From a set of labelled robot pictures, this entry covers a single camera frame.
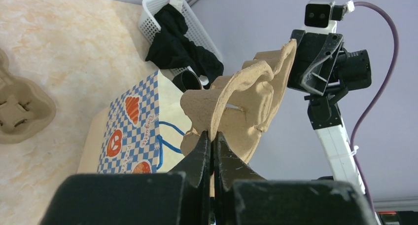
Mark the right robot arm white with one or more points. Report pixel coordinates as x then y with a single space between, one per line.
327 122

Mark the white plastic basket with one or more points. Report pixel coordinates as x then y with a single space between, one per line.
196 32

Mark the cardboard cup carrier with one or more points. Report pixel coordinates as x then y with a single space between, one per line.
25 109
241 106

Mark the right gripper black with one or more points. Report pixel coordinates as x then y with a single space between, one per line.
319 62

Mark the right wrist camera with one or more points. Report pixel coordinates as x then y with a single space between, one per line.
321 16

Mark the black cloth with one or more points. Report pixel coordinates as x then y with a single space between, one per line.
171 49

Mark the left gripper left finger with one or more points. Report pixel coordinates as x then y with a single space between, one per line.
178 197

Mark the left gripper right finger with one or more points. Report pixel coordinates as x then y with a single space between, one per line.
243 197

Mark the checkered paper takeout bag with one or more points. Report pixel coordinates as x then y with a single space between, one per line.
139 132

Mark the stack of black cups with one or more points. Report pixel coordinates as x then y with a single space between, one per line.
187 80

